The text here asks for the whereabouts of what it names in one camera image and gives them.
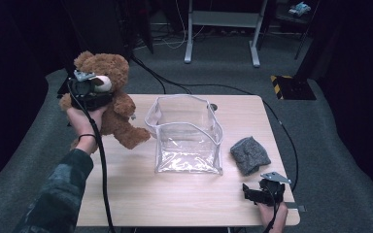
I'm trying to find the black wristband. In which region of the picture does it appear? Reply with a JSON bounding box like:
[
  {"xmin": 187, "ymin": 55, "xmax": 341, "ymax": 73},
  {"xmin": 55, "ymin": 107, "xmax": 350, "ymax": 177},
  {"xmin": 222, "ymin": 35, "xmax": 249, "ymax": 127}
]
[{"xmin": 77, "ymin": 133, "xmax": 98, "ymax": 143}]

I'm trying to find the right hand-held gripper cable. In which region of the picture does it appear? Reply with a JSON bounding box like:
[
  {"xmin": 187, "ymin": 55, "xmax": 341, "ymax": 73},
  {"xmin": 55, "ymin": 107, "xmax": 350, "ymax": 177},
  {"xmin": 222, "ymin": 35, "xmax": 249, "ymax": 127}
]
[{"xmin": 264, "ymin": 186, "xmax": 282, "ymax": 233}]

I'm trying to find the person's right hand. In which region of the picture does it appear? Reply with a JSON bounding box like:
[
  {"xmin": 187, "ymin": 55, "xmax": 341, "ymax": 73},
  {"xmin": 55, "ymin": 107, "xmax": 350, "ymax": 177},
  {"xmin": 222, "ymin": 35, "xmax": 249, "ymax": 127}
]
[{"xmin": 257, "ymin": 200, "xmax": 289, "ymax": 233}]

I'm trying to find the dark curtain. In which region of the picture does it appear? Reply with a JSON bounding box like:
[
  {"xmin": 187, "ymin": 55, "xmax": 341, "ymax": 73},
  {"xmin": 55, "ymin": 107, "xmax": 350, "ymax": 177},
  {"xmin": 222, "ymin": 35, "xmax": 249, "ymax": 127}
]
[
  {"xmin": 0, "ymin": 0, "xmax": 51, "ymax": 192},
  {"xmin": 297, "ymin": 0, "xmax": 373, "ymax": 208}
]

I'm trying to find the brown teddy bear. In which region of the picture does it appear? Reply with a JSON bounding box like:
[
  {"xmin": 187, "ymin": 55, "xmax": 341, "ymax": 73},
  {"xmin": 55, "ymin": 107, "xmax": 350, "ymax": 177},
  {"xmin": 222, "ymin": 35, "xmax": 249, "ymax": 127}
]
[{"xmin": 58, "ymin": 50, "xmax": 152, "ymax": 150}]

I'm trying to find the white metal desk frame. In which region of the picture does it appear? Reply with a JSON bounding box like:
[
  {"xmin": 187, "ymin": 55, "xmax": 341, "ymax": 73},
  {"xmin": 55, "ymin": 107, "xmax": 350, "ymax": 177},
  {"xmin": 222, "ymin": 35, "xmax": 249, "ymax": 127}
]
[{"xmin": 184, "ymin": 0, "xmax": 269, "ymax": 68}]

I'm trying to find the black cabinet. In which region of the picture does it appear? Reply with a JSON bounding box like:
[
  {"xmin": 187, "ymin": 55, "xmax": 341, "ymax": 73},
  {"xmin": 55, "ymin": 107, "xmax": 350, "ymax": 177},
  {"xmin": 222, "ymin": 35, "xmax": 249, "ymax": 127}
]
[{"xmin": 61, "ymin": 0, "xmax": 134, "ymax": 66}]

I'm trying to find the left hand-held gripper cable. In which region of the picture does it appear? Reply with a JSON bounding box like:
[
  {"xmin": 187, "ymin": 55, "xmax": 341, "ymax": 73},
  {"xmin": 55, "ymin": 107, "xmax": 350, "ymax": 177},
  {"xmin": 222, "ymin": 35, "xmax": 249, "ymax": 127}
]
[{"xmin": 66, "ymin": 81, "xmax": 117, "ymax": 233}]

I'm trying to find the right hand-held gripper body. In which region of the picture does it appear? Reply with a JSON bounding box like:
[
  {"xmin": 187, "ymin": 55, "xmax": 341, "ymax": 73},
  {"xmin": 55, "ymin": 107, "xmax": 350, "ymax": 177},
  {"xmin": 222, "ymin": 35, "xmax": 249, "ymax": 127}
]
[{"xmin": 258, "ymin": 171, "xmax": 292, "ymax": 207}]

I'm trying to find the grey fuzzy garment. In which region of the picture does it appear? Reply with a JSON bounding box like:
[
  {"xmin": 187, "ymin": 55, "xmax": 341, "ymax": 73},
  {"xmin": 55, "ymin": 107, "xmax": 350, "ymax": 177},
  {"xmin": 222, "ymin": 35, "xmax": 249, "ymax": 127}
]
[{"xmin": 229, "ymin": 135, "xmax": 272, "ymax": 178}]

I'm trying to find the clear plastic bag white trim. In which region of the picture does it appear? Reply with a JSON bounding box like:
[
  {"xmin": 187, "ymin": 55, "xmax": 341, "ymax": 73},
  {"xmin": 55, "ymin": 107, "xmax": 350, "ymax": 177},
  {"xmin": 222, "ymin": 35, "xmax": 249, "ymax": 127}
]
[{"xmin": 144, "ymin": 93, "xmax": 224, "ymax": 176}]

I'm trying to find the blue and white object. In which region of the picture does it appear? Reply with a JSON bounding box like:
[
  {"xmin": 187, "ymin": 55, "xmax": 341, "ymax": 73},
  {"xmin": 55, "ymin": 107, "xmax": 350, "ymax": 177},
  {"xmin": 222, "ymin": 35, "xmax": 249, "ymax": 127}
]
[{"xmin": 288, "ymin": 1, "xmax": 313, "ymax": 17}]

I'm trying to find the grey table bracket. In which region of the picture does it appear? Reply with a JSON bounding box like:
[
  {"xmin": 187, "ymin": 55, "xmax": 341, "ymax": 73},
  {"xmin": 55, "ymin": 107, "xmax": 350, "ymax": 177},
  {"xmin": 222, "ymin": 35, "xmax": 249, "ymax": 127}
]
[{"xmin": 285, "ymin": 201, "xmax": 306, "ymax": 214}]

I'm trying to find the white floor cable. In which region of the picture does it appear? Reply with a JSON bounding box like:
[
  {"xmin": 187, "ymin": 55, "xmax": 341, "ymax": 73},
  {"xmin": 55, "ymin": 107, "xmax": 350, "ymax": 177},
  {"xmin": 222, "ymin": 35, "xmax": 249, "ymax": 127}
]
[{"xmin": 154, "ymin": 0, "xmax": 207, "ymax": 50}]

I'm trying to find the person's left hand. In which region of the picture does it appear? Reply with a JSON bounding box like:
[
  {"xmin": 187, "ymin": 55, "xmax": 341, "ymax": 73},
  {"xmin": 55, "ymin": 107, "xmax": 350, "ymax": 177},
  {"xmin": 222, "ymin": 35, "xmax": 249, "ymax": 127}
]
[{"xmin": 65, "ymin": 106, "xmax": 109, "ymax": 141}]

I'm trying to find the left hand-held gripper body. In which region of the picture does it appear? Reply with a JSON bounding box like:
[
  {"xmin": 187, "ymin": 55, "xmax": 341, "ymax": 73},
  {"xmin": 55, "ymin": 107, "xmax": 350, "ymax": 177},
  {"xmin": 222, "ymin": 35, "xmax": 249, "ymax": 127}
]
[{"xmin": 66, "ymin": 69, "xmax": 99, "ymax": 112}]

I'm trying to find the hand-held gripper cable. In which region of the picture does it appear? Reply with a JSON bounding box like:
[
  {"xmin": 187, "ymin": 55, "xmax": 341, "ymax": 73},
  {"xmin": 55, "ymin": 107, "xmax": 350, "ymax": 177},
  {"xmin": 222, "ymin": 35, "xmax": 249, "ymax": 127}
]
[
  {"xmin": 66, "ymin": 81, "xmax": 117, "ymax": 233},
  {"xmin": 264, "ymin": 186, "xmax": 282, "ymax": 233}
]

